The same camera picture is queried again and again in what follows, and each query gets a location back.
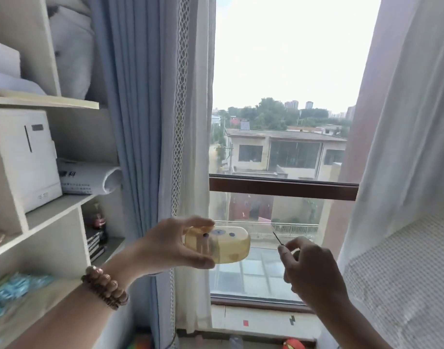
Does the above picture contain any white printed plastic bag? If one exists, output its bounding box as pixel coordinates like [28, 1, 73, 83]
[47, 5, 96, 100]

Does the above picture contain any white lace-trimmed curtain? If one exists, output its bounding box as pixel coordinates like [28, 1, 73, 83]
[158, 0, 217, 335]

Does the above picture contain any white bag blue print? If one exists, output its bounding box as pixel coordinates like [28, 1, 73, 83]
[56, 158, 124, 196]

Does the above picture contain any small-bead wooden bracelet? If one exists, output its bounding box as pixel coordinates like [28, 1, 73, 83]
[80, 275, 127, 311]

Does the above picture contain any large white paper sheet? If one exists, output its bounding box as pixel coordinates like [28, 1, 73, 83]
[0, 39, 21, 79]

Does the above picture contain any white shelving unit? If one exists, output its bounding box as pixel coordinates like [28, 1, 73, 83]
[0, 0, 127, 349]

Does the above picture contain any white sheer curtain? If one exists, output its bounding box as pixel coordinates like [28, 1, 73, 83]
[336, 0, 444, 270]

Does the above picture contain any stack of thin books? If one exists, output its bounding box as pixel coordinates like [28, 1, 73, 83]
[86, 228, 108, 262]

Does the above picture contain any person's right hand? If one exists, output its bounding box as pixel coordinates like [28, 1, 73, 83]
[277, 237, 352, 317]

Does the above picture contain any person's left hand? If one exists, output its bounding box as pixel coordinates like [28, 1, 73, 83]
[114, 216, 216, 288]

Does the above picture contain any white mesh fabric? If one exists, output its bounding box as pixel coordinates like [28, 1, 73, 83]
[318, 199, 444, 349]

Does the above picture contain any creased white paper sheet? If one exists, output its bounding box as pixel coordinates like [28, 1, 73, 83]
[0, 70, 47, 95]

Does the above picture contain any person's right forearm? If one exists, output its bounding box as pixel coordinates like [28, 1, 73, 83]
[316, 298, 391, 349]

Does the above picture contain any brown-framed window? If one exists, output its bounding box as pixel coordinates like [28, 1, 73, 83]
[208, 0, 382, 313]

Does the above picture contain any white mini fridge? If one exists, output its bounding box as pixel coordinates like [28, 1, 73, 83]
[0, 107, 64, 214]

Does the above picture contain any pile of blue plastic pieces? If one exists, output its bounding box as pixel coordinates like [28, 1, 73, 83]
[0, 272, 55, 322]

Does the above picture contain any blue curtain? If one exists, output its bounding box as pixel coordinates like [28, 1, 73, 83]
[89, 0, 179, 349]

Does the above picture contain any dark glass bottle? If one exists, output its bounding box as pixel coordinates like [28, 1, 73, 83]
[92, 203, 108, 244]

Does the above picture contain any mauve curtain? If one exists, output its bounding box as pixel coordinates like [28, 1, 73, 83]
[322, 0, 419, 258]

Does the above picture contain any large-bead wooden bracelet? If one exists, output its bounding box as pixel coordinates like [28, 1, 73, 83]
[84, 265, 130, 305]

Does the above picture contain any yellow bear storage box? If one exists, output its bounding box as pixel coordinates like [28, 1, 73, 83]
[184, 225, 252, 265]

